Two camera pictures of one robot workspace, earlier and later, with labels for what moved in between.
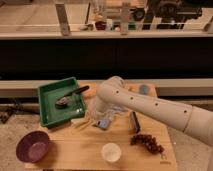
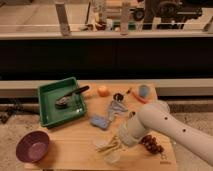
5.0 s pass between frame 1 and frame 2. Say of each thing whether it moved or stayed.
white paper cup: stayed
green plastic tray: stayed
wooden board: stayed
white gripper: moved
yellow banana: moved
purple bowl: stayed
